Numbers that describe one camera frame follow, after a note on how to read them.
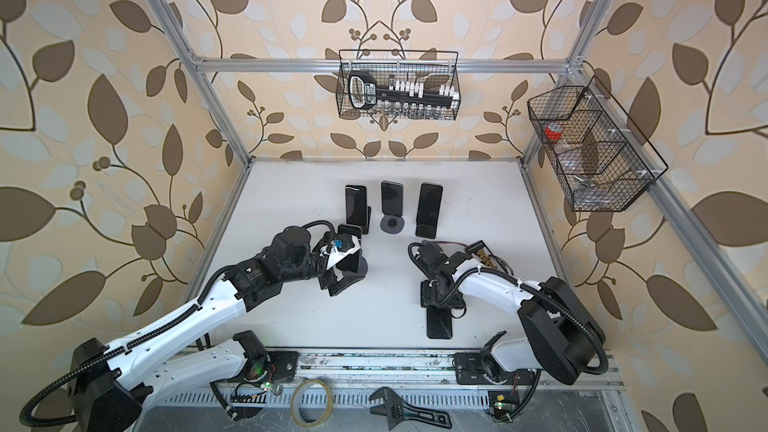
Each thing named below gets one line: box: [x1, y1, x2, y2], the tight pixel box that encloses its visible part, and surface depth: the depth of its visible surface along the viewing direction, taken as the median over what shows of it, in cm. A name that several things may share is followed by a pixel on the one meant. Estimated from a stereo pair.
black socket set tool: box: [348, 72, 458, 109], surface depth 84 cm
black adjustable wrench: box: [369, 387, 452, 430], surface depth 69 cm
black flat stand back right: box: [415, 218, 439, 239], surface depth 100 cm
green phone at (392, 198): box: [381, 180, 404, 217], surface depth 95 cm
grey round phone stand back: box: [380, 214, 405, 234], surface depth 104 cm
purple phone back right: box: [415, 183, 443, 239], surface depth 96 cm
